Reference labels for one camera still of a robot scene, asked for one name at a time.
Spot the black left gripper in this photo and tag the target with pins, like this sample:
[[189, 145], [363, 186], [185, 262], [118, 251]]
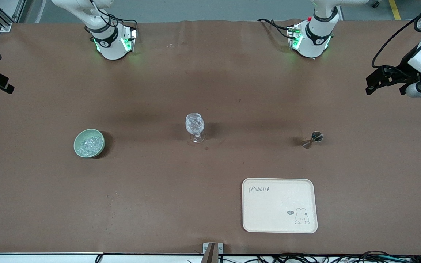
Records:
[[403, 68]]

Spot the steel double cone jigger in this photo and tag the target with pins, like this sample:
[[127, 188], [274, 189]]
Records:
[[316, 137]]

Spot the clear ice cube pile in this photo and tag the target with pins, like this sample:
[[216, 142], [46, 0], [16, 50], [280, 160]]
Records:
[[90, 145]]

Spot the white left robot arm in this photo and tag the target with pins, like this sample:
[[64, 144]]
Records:
[[311, 47]]

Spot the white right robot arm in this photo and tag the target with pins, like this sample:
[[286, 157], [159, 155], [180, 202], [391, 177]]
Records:
[[112, 49]]

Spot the clear stemmed wine glass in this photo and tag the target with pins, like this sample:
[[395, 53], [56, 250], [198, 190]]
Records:
[[194, 124]]

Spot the grey caster wheel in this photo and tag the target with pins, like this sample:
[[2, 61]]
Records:
[[375, 3]]

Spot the silver base connector panel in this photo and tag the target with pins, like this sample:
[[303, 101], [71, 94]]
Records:
[[132, 40], [294, 36]]

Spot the pale green bowl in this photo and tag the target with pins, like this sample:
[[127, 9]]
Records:
[[102, 151]]

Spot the cream rabbit print tray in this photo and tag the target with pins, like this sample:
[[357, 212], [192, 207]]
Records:
[[269, 212]]

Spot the brown table cover mat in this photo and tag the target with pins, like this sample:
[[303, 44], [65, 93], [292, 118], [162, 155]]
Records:
[[159, 201]]

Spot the silver aluminium mount bracket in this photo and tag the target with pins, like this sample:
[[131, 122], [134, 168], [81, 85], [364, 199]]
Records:
[[219, 248]]

